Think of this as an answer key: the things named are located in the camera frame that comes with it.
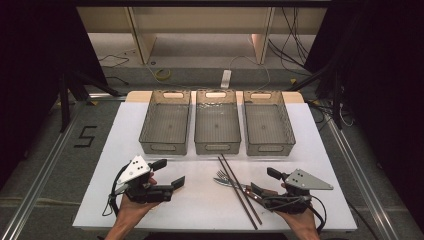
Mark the person's right hand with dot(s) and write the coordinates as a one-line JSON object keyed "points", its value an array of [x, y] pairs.
{"points": [[303, 221]]}

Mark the black curtain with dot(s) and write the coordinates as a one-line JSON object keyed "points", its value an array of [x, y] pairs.
{"points": [[33, 66], [383, 83]]}

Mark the black metal stand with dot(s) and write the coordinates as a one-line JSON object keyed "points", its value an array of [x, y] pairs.
{"points": [[337, 100], [64, 100]]}

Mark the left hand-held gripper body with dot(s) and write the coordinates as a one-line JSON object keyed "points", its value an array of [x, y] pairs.
{"points": [[133, 171]]}

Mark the yellow tape roll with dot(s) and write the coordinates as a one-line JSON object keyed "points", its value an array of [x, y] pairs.
{"points": [[163, 74]]}

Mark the light wooden shelf unit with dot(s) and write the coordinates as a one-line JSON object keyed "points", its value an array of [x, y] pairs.
{"points": [[143, 43]]}

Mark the dark brown chopstick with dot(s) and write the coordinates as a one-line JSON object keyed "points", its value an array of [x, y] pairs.
{"points": [[238, 193], [240, 186]]}

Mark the white power strip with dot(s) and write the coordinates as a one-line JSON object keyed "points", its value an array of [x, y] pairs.
{"points": [[226, 79]]}

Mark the aluminium floor rail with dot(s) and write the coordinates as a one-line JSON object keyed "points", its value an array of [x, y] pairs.
{"points": [[363, 180], [36, 176]]}

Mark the person's left hand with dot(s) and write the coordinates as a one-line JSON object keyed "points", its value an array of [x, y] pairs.
{"points": [[133, 211]]}

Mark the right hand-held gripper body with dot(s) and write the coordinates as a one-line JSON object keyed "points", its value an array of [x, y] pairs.
{"points": [[305, 181]]}

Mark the smoky clear plastic bin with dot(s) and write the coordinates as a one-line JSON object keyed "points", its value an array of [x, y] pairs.
{"points": [[266, 126], [165, 123], [216, 126]]}

